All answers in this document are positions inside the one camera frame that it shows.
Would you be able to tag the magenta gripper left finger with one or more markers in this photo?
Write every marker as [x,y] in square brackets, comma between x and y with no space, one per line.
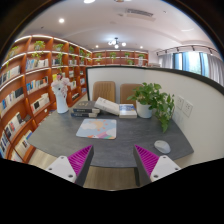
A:
[73,168]

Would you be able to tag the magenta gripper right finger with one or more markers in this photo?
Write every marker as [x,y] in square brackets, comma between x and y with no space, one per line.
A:
[151,167]

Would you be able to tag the grey computer mouse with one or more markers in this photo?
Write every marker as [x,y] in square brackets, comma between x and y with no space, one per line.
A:
[162,146]

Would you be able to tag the colourful mouse pad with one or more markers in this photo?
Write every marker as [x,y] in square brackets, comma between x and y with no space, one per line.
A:
[98,129]

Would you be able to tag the dark book stack bottom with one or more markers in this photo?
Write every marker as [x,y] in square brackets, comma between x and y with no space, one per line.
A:
[79,114]

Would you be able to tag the dark book stack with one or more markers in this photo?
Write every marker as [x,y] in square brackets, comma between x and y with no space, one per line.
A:
[86,106]
[79,114]

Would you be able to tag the white plant pot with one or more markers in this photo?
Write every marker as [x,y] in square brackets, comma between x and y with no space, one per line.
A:
[143,110]

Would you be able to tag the blue white book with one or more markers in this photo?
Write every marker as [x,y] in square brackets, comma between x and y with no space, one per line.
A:
[127,111]

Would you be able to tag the dark book stack top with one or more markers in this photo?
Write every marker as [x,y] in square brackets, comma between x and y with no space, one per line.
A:
[86,106]

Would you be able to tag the white leaning book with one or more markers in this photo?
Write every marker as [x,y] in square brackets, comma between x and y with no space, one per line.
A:
[107,106]

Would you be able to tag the green pothos plant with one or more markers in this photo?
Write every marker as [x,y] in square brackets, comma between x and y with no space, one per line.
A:
[162,102]

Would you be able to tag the white flower vase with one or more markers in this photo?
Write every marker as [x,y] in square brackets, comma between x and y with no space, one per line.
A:
[61,103]

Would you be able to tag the right tan chair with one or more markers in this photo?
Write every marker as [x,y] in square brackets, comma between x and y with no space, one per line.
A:
[127,90]

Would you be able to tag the tan chair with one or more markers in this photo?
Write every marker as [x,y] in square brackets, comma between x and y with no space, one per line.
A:
[127,90]
[104,89]

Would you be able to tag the left tan chair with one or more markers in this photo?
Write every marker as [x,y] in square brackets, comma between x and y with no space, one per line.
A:
[104,89]

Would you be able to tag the pink white flowers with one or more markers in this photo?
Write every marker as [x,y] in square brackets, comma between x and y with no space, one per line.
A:
[60,85]

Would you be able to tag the orange wooden bookshelf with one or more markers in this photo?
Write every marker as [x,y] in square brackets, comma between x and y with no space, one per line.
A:
[26,97]

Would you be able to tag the grey window curtain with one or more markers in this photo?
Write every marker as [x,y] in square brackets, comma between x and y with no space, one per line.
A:
[216,69]

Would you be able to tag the ceiling chandelier lamp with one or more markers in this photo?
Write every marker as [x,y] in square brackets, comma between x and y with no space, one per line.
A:
[116,43]

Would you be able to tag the ceiling air vent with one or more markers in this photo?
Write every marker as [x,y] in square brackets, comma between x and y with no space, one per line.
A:
[136,12]

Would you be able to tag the right wall socket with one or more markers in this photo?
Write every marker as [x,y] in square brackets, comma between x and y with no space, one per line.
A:
[187,108]

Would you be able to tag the wall socket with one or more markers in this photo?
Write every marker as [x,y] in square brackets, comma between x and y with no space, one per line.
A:
[187,108]
[179,102]

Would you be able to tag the left wall socket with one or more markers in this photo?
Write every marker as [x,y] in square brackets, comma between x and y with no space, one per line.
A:
[179,102]

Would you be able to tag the white partition wall panel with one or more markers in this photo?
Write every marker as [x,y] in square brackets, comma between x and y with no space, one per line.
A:
[203,127]

